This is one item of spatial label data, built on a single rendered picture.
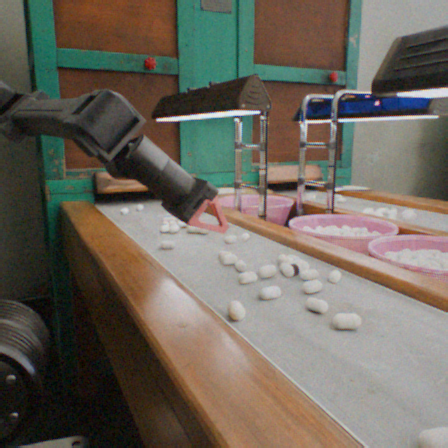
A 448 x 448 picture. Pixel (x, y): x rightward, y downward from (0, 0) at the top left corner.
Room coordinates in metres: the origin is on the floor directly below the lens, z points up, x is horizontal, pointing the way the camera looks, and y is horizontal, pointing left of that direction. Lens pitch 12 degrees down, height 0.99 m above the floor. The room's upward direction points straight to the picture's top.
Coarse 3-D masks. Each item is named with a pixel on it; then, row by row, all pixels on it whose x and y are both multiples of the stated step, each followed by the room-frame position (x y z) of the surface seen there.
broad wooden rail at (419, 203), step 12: (324, 192) 1.86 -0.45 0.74; (336, 192) 1.78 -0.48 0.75; (348, 192) 1.72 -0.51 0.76; (360, 192) 1.68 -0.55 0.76; (372, 192) 1.67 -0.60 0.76; (384, 192) 1.67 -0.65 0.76; (396, 204) 1.50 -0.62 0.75; (408, 204) 1.45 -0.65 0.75; (420, 204) 1.41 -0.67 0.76; (432, 204) 1.38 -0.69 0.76; (444, 204) 1.38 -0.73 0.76
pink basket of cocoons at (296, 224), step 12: (300, 216) 1.14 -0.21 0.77; (312, 216) 1.16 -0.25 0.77; (324, 216) 1.17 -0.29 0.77; (336, 216) 1.17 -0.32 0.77; (348, 216) 1.16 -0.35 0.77; (360, 216) 1.14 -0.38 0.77; (300, 228) 1.12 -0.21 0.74; (360, 228) 1.13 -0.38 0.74; (372, 228) 1.10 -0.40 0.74; (384, 228) 1.07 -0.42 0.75; (396, 228) 0.99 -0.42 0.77; (336, 240) 0.92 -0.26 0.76; (348, 240) 0.92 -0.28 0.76; (360, 240) 0.91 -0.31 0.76; (360, 252) 0.92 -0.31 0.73
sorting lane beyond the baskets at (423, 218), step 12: (312, 192) 1.87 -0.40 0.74; (336, 204) 1.53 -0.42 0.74; (348, 204) 1.53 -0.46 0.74; (360, 204) 1.53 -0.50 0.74; (372, 204) 1.53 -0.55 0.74; (384, 204) 1.53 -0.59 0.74; (384, 216) 1.30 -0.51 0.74; (396, 216) 1.29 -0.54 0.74; (420, 216) 1.30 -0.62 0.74; (432, 216) 1.30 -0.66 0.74; (444, 216) 1.30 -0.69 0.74; (432, 228) 1.13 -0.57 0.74; (444, 228) 1.12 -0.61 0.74
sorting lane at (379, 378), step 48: (144, 240) 0.99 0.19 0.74; (192, 240) 0.99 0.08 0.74; (240, 240) 0.99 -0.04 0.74; (192, 288) 0.66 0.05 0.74; (240, 288) 0.66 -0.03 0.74; (288, 288) 0.66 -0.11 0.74; (336, 288) 0.66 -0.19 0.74; (384, 288) 0.66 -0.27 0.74; (240, 336) 0.49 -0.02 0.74; (288, 336) 0.49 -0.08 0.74; (336, 336) 0.49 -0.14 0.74; (384, 336) 0.49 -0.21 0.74; (432, 336) 0.49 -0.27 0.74; (336, 384) 0.39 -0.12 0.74; (384, 384) 0.39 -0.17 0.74; (432, 384) 0.39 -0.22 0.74; (384, 432) 0.32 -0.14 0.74
